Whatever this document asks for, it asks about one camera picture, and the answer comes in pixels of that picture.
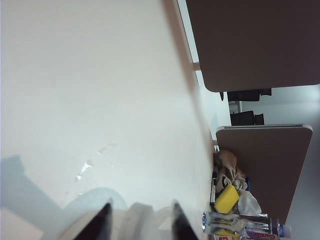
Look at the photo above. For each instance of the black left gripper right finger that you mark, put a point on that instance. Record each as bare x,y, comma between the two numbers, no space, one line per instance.
181,225

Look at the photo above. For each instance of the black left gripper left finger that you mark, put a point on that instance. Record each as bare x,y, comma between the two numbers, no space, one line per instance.
100,225

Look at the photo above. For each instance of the translucent white plastic ice scoop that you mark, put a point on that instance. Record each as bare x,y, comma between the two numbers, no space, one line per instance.
141,220

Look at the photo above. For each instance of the round clear plastic container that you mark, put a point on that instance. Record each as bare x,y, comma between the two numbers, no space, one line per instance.
72,228

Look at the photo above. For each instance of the clear plastic water bottle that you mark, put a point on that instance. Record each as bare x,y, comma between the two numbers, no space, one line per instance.
225,221

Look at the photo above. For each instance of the red packet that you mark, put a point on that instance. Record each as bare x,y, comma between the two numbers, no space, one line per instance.
226,237

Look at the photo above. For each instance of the black pen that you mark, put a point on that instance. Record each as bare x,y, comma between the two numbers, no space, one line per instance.
213,187

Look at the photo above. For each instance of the yellow sponge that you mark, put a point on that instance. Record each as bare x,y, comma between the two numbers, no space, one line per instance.
226,200

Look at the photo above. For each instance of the crumpled white plastic bag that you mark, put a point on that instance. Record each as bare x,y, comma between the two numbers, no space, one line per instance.
250,202

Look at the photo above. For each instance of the brown partition panel white edge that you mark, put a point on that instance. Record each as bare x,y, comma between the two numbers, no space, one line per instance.
275,162

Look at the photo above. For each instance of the black background office chair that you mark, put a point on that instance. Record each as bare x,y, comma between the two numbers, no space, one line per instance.
245,118
245,95

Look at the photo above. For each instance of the beige partition support foot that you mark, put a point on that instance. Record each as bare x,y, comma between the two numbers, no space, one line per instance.
196,67

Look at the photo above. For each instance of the wide brown desk partition panel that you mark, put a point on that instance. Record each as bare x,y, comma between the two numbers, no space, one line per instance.
250,45

